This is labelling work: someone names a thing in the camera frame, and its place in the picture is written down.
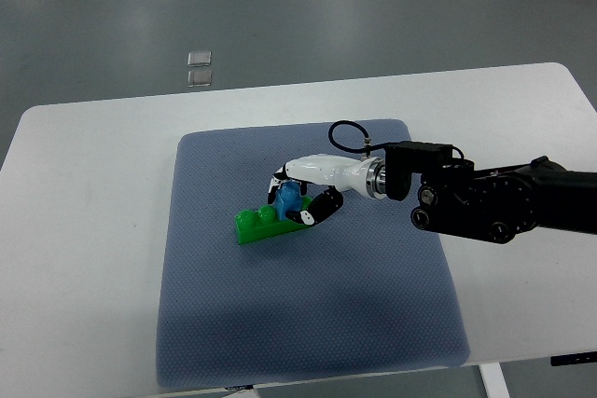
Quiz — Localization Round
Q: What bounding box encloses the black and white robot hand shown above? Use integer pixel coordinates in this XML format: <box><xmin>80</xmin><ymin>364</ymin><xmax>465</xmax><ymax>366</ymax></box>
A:
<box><xmin>267</xmin><ymin>154</ymin><xmax>386</xmax><ymax>226</ymax></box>

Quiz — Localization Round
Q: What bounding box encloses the blue toy block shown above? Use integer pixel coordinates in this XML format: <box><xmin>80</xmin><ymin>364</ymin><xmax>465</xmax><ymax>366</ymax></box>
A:
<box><xmin>273</xmin><ymin>181</ymin><xmax>302</xmax><ymax>221</ymax></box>

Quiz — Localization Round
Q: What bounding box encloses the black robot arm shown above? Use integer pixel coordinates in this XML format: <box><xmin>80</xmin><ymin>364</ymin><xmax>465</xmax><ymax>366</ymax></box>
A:
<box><xmin>355</xmin><ymin>138</ymin><xmax>596</xmax><ymax>244</ymax></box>

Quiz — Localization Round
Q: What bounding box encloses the green four-stud toy block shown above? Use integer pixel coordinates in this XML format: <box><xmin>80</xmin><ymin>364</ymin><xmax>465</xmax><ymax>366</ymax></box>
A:
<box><xmin>235</xmin><ymin>202</ymin><xmax>307</xmax><ymax>244</ymax></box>

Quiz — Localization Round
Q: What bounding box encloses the blue-grey textured mat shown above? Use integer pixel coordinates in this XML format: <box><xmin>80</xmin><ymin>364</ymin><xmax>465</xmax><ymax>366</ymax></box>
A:
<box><xmin>157</xmin><ymin>123</ymin><xmax>470</xmax><ymax>389</ymax></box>

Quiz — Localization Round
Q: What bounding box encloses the lower metal floor plate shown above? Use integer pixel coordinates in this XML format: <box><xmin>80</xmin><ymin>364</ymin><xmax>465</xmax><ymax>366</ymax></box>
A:
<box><xmin>187</xmin><ymin>69</ymin><xmax>213</xmax><ymax>88</ymax></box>

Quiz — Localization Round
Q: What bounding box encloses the metal floor plate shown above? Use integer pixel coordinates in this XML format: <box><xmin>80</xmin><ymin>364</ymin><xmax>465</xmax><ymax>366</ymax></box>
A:
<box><xmin>187</xmin><ymin>69</ymin><xmax>213</xmax><ymax>88</ymax></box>
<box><xmin>187</xmin><ymin>50</ymin><xmax>212</xmax><ymax>67</ymax></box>

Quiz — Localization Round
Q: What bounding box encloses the upper metal floor plate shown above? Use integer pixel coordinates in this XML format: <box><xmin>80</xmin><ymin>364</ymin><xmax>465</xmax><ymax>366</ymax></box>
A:
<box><xmin>187</xmin><ymin>50</ymin><xmax>212</xmax><ymax>67</ymax></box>

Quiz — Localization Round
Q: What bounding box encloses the white table leg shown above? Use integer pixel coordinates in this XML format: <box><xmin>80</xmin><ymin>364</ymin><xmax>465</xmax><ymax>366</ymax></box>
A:
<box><xmin>479</xmin><ymin>363</ymin><xmax>510</xmax><ymax>398</ymax></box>

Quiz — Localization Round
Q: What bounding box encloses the black table control panel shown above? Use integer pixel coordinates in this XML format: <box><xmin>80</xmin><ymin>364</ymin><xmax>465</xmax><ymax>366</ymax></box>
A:
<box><xmin>550</xmin><ymin>351</ymin><xmax>597</xmax><ymax>367</ymax></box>

